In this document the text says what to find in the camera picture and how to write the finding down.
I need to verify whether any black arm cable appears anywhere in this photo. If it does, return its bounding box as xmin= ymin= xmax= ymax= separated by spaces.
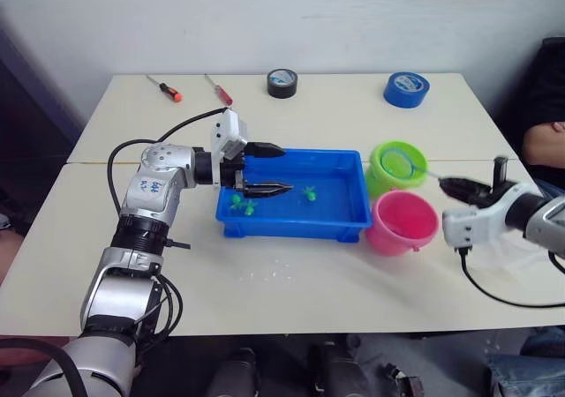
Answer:
xmin=457 ymin=245 xmax=565 ymax=309
xmin=107 ymin=107 xmax=229 ymax=215

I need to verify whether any red handled screwdriver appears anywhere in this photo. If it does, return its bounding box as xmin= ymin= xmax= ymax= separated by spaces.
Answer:
xmin=203 ymin=73 xmax=234 ymax=106

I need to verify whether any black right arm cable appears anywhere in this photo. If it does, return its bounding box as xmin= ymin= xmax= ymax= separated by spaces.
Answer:
xmin=457 ymin=245 xmax=565 ymax=309

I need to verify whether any blue plastic tub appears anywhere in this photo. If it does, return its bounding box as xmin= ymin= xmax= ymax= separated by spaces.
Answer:
xmin=215 ymin=148 xmax=373 ymax=243

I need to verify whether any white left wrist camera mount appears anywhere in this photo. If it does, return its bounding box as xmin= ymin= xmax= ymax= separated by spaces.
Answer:
xmin=208 ymin=109 xmax=251 ymax=187

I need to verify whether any blue jeans leg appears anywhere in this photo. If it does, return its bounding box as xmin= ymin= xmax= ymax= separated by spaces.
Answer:
xmin=485 ymin=326 xmax=565 ymax=397

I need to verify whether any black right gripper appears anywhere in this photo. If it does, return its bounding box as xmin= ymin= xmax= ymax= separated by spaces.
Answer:
xmin=440 ymin=155 xmax=509 ymax=206

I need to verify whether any person in black shirt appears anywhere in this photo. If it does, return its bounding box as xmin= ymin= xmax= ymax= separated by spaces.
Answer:
xmin=523 ymin=121 xmax=565 ymax=199

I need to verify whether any black chair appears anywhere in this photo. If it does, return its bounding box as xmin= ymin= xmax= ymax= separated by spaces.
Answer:
xmin=496 ymin=36 xmax=565 ymax=151

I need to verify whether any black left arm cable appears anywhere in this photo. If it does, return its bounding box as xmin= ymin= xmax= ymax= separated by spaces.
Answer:
xmin=107 ymin=107 xmax=229 ymax=215

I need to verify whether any small blue fishing net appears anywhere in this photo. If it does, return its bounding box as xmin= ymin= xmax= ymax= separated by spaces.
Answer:
xmin=379 ymin=146 xmax=447 ymax=184

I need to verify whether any blue tape roll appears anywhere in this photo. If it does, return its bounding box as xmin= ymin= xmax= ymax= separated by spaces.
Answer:
xmin=382 ymin=71 xmax=431 ymax=109

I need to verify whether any green plastic bucket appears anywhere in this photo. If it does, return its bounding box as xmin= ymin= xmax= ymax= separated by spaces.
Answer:
xmin=365 ymin=139 xmax=430 ymax=198

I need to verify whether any orange black handled screwdriver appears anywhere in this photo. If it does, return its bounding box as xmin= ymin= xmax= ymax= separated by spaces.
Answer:
xmin=146 ymin=74 xmax=184 ymax=105

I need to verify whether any pink plastic bucket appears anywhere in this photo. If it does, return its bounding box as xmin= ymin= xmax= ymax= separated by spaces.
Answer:
xmin=365 ymin=189 xmax=440 ymax=257

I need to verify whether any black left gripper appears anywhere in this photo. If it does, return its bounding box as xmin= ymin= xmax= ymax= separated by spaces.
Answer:
xmin=218 ymin=141 xmax=295 ymax=200

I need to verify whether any black tape roll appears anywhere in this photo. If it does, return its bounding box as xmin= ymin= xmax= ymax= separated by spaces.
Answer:
xmin=266 ymin=67 xmax=298 ymax=100

